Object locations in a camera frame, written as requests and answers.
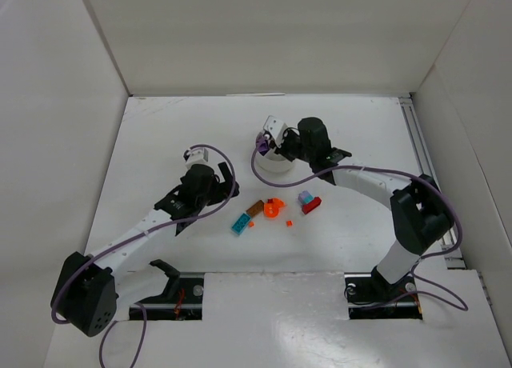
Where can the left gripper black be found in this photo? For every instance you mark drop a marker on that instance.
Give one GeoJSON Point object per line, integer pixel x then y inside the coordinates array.
{"type": "Point", "coordinates": [220, 186]}

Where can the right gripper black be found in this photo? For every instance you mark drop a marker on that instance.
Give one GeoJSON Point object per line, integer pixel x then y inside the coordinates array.
{"type": "Point", "coordinates": [286, 146]}

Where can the brown lego plate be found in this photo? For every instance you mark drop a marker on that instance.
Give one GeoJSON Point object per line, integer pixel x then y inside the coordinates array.
{"type": "Point", "coordinates": [256, 209]}

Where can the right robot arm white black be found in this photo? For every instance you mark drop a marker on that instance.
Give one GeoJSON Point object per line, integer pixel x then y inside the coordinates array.
{"type": "Point", "coordinates": [419, 213]}

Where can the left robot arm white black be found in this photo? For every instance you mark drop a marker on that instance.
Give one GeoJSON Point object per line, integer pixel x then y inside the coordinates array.
{"type": "Point", "coordinates": [92, 288]}

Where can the teal lego brick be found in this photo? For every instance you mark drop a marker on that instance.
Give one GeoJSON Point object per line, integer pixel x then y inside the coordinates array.
{"type": "Point", "coordinates": [241, 224]}

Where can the white round divided container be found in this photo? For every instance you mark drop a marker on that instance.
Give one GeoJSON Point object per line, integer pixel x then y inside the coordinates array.
{"type": "Point", "coordinates": [271, 161]}

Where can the orange round lego piece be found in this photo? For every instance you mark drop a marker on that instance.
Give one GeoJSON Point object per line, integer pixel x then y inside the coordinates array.
{"type": "Point", "coordinates": [272, 207]}

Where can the red lego brick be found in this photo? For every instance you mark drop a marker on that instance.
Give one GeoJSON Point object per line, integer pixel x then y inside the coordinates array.
{"type": "Point", "coordinates": [312, 205]}

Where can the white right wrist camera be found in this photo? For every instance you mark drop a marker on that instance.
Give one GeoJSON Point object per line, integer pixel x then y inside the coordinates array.
{"type": "Point", "coordinates": [274, 129]}

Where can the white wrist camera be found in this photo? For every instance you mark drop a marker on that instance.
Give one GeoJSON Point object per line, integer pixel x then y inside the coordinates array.
{"type": "Point", "coordinates": [197, 156]}
{"type": "Point", "coordinates": [274, 129]}

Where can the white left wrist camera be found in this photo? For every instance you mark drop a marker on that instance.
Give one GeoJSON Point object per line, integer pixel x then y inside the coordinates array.
{"type": "Point", "coordinates": [197, 156]}

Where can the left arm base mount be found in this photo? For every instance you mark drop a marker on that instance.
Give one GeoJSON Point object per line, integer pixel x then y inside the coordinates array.
{"type": "Point", "coordinates": [179, 299]}

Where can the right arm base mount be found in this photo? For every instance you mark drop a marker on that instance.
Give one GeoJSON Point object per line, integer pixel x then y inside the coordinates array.
{"type": "Point", "coordinates": [371, 297]}

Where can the aluminium rail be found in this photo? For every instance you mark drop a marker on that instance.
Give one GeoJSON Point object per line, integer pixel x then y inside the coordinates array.
{"type": "Point", "coordinates": [451, 241]}

